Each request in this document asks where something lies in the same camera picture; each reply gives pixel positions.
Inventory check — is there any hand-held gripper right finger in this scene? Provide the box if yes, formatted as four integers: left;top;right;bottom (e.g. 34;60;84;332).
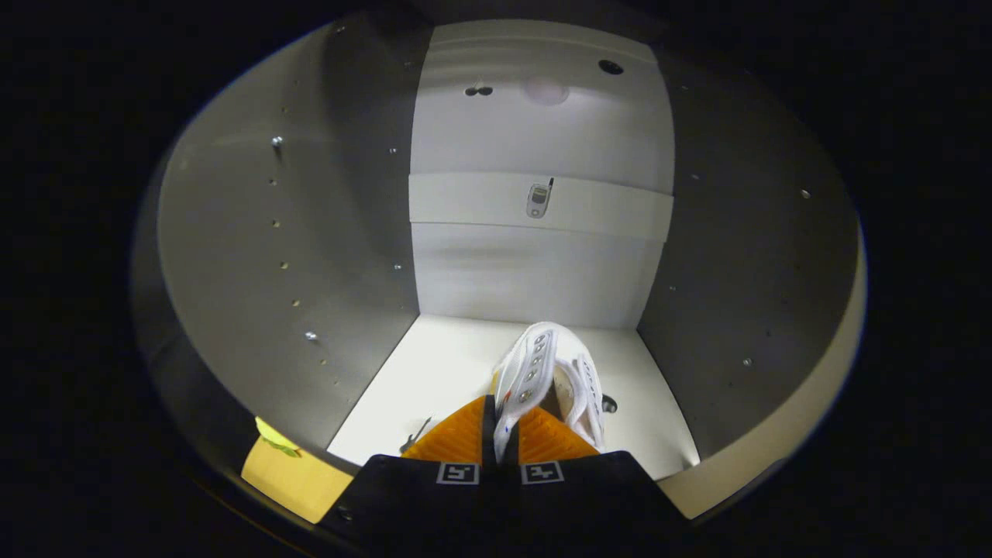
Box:
500;407;691;557

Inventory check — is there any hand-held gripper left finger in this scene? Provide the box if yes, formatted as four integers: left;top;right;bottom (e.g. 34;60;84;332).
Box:
318;395;498;557

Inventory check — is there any white shoe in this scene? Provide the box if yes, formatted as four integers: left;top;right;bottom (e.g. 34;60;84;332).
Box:
492;322;607;464

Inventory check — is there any dark grey shoe cabinet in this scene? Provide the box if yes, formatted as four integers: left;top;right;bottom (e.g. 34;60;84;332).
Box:
132;8;869;528

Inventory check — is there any yellow plush toy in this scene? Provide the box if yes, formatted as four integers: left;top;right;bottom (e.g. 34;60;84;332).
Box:
256;417;301;458

